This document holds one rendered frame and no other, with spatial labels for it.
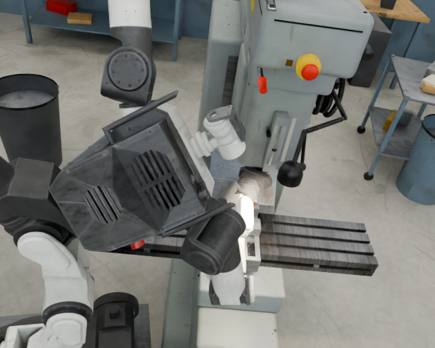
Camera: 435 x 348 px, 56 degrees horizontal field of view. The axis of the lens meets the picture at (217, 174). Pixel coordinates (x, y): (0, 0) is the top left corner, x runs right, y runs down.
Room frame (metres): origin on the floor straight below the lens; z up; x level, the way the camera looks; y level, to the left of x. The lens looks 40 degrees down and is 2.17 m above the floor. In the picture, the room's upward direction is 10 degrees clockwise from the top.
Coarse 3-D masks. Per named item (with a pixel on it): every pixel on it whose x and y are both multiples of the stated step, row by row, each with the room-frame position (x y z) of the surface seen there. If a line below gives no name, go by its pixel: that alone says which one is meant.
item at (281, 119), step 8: (280, 112) 1.07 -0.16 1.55; (280, 120) 1.04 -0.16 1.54; (288, 120) 1.04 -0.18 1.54; (272, 128) 1.05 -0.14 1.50; (280, 128) 1.04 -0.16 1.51; (272, 136) 1.04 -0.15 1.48; (280, 136) 1.04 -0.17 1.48; (272, 144) 1.04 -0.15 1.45; (280, 144) 1.04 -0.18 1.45; (264, 152) 1.07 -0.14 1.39; (272, 152) 1.04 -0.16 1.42; (264, 160) 1.04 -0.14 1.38; (272, 160) 1.04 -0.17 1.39; (264, 168) 1.04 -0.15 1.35; (272, 168) 1.04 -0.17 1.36
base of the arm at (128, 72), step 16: (128, 48) 0.77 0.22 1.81; (112, 64) 0.75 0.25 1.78; (128, 64) 0.75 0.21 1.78; (144, 64) 0.76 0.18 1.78; (112, 80) 0.74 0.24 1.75; (128, 80) 0.74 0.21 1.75; (144, 80) 0.75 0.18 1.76; (112, 96) 0.73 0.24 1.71; (128, 96) 0.73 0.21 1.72; (144, 96) 0.74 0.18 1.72
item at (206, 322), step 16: (192, 320) 1.07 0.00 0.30; (208, 320) 0.85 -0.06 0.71; (224, 320) 0.86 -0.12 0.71; (240, 320) 0.88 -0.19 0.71; (256, 320) 0.89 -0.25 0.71; (272, 320) 0.90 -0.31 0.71; (192, 336) 0.95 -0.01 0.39; (208, 336) 0.79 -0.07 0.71; (224, 336) 0.80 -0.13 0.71; (240, 336) 0.81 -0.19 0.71; (256, 336) 0.82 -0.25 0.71; (272, 336) 0.83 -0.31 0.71
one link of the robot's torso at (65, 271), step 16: (32, 240) 0.57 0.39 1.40; (48, 240) 0.59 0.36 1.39; (32, 256) 0.57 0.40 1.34; (48, 256) 0.58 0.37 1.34; (64, 256) 0.60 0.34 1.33; (80, 256) 0.72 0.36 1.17; (48, 272) 0.59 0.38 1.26; (64, 272) 0.60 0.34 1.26; (80, 272) 0.61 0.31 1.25; (48, 288) 0.61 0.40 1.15; (64, 288) 0.62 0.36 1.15; (80, 288) 0.63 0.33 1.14; (48, 304) 0.60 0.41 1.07; (64, 304) 0.61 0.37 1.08; (80, 304) 0.62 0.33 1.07
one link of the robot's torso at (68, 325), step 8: (48, 320) 0.57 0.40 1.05; (56, 320) 0.57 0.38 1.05; (64, 320) 0.58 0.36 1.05; (72, 320) 0.58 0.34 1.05; (80, 320) 0.59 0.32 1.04; (40, 328) 0.70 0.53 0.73; (48, 328) 0.57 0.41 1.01; (56, 328) 0.56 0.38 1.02; (64, 328) 0.57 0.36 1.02; (72, 328) 0.58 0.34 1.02; (80, 328) 0.59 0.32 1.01; (32, 336) 0.66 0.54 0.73; (40, 336) 0.65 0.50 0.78; (48, 336) 0.62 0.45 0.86; (56, 336) 0.60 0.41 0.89; (64, 336) 0.57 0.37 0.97; (72, 336) 0.58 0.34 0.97; (80, 336) 0.58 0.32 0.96; (32, 344) 0.64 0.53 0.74; (40, 344) 0.62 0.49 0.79; (48, 344) 0.60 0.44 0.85; (56, 344) 0.60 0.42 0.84; (64, 344) 0.58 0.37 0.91; (72, 344) 0.57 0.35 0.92; (80, 344) 0.61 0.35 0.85
